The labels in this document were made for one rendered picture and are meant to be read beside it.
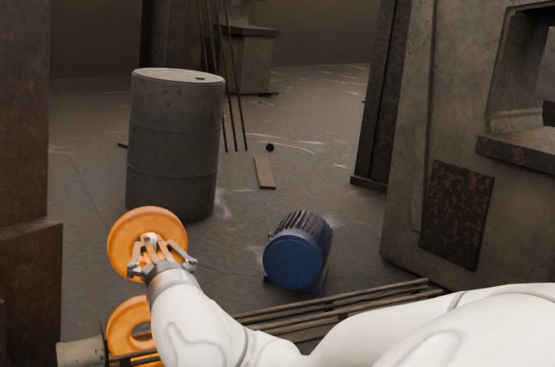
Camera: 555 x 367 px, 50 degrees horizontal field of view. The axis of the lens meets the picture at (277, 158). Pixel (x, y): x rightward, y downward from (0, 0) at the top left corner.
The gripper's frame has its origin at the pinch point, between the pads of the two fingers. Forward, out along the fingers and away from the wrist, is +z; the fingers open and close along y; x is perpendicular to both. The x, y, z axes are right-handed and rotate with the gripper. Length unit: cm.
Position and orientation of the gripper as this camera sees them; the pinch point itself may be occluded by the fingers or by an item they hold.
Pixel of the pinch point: (149, 237)
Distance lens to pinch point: 123.1
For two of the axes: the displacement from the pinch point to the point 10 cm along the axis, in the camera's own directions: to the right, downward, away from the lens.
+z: -3.7, -3.3, 8.7
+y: 9.2, 0.0, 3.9
